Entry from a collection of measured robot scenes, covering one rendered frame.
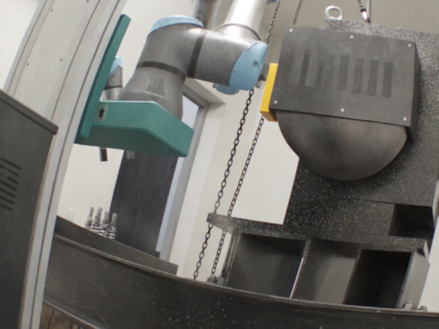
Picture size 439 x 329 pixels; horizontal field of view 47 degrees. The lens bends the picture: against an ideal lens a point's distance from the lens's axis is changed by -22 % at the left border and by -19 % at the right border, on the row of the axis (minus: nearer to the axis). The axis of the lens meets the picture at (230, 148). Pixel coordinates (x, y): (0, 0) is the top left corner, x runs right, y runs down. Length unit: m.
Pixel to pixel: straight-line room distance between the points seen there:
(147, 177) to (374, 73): 7.67
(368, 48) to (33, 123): 1.09
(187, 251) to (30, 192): 3.35
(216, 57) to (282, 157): 3.41
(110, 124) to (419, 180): 0.91
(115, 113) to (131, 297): 0.54
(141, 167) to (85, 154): 5.67
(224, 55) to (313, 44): 0.58
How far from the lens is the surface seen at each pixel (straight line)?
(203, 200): 4.35
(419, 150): 1.71
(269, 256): 1.94
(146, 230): 9.26
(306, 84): 1.72
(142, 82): 1.21
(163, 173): 9.44
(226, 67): 1.24
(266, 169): 4.65
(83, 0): 1.36
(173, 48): 1.25
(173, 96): 1.22
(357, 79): 1.68
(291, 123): 1.69
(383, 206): 1.67
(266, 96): 1.76
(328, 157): 1.63
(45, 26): 1.43
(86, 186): 3.43
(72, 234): 1.98
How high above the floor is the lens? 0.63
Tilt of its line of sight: 14 degrees up
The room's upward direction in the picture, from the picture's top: 15 degrees clockwise
